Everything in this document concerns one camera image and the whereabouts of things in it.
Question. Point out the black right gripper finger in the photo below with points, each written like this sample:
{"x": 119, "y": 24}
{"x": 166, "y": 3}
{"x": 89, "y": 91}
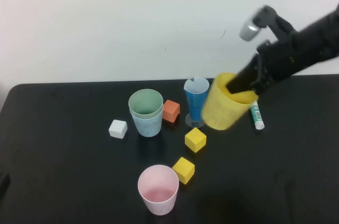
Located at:
{"x": 243, "y": 81}

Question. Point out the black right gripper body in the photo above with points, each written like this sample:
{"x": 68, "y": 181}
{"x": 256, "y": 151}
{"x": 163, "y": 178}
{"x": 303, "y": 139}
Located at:
{"x": 280, "y": 59}

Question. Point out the yellow plastic cup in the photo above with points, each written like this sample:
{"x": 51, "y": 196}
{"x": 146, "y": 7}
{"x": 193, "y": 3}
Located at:
{"x": 222, "y": 112}

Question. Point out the pale green plastic cup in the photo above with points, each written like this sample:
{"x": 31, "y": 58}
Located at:
{"x": 145, "y": 102}

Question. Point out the pink plastic cup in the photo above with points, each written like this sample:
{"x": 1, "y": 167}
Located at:
{"x": 159, "y": 205}

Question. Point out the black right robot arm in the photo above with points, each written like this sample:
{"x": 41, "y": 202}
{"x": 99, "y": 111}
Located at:
{"x": 317, "y": 38}

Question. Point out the white green glue stick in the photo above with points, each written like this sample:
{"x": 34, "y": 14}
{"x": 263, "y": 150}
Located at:
{"x": 257, "y": 116}

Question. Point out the blue cone cup clear base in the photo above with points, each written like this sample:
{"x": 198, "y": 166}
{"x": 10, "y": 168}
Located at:
{"x": 194, "y": 105}

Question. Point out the yellow foam cube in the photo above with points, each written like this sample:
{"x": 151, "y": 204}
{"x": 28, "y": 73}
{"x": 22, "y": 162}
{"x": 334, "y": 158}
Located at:
{"x": 183, "y": 171}
{"x": 195, "y": 140}

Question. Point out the orange foam block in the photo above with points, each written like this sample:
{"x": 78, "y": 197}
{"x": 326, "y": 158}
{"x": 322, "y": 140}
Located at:
{"x": 170, "y": 111}

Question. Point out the light blue plastic cup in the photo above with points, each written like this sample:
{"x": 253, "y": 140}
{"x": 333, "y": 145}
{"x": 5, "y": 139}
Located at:
{"x": 147, "y": 127}

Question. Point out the white foam cube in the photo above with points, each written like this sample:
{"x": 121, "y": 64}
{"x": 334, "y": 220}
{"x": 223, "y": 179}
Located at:
{"x": 117, "y": 128}

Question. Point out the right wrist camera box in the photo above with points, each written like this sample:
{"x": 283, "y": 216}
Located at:
{"x": 254, "y": 26}

